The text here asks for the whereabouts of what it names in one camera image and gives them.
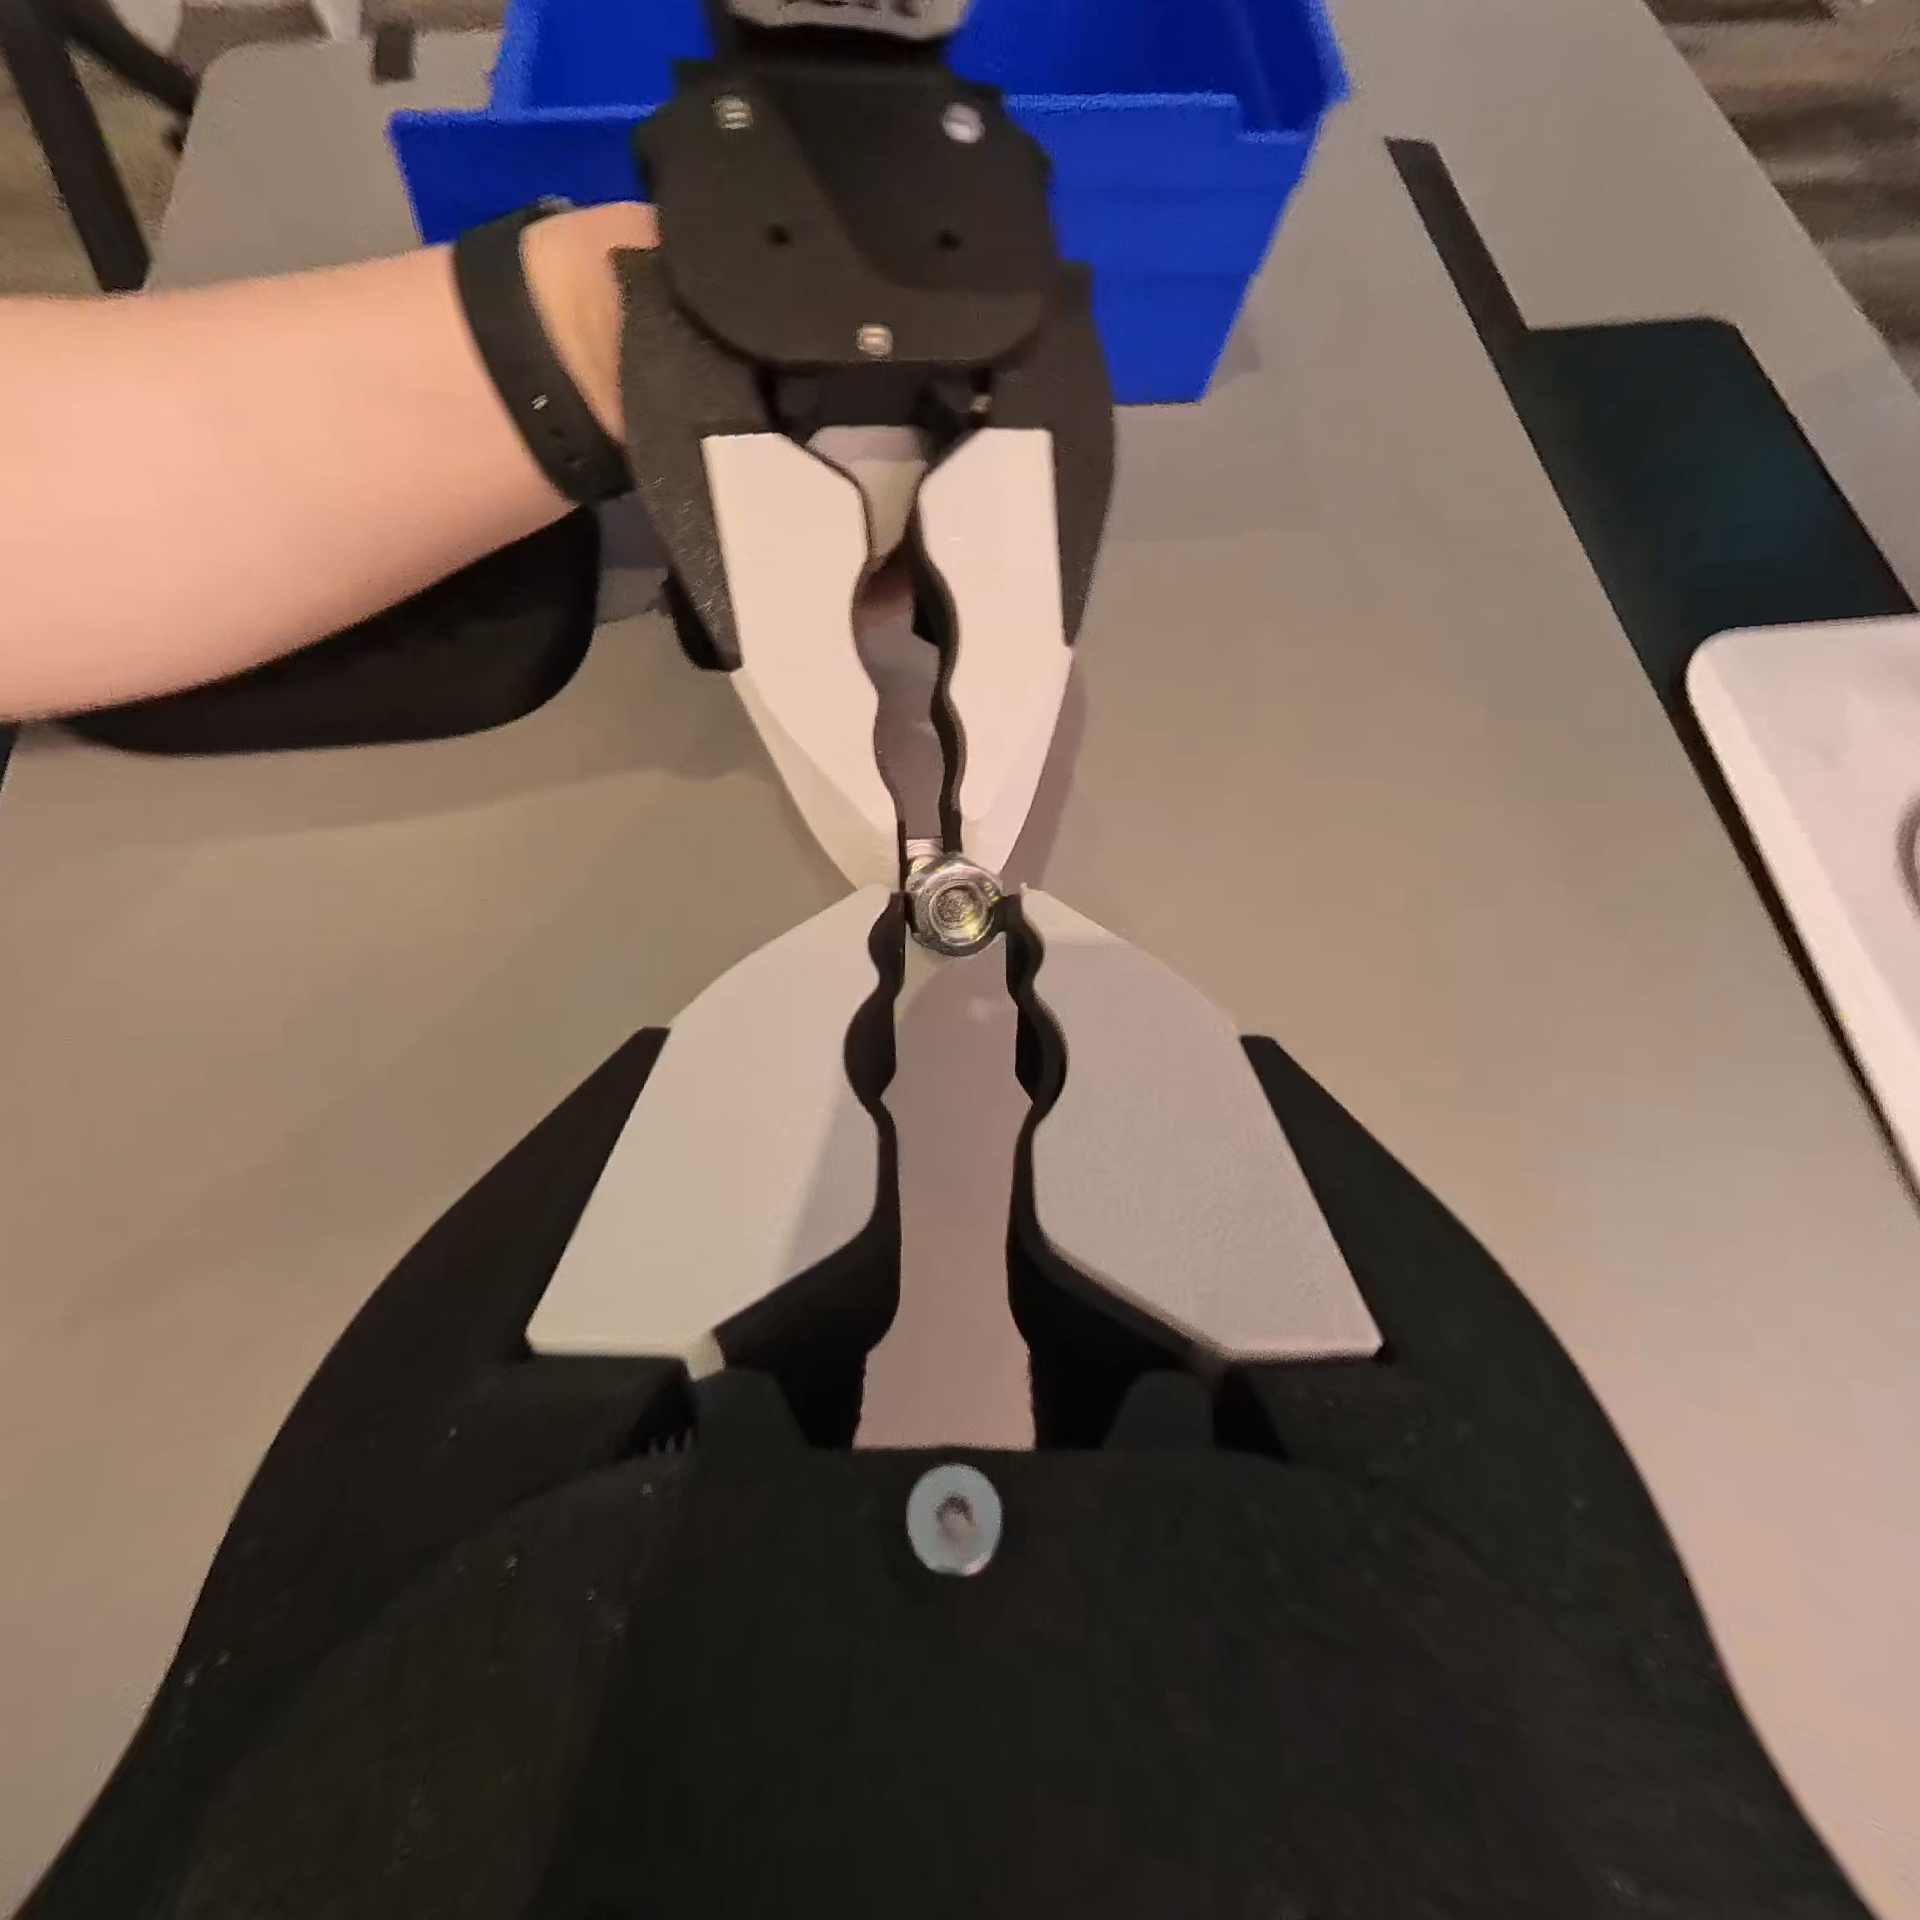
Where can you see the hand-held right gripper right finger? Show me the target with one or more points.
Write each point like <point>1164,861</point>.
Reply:
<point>1185,1184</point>

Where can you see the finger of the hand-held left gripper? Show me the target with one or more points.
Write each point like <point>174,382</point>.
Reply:
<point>796,629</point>
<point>1013,600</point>

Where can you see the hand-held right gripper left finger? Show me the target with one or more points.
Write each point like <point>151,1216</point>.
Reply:
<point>720,1184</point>

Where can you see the blue plastic bin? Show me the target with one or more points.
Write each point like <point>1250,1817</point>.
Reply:
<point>1170,224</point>

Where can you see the steel hex nut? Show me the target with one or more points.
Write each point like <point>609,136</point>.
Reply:
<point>953,945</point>

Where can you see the person's left forearm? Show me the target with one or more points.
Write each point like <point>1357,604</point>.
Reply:
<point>225,480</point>

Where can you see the person's left hand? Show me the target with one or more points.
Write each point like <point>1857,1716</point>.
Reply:
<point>586,299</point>

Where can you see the black wrist band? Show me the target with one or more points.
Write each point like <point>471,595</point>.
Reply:
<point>518,358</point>

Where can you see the black chair base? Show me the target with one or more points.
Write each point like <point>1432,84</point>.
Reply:
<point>76,148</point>

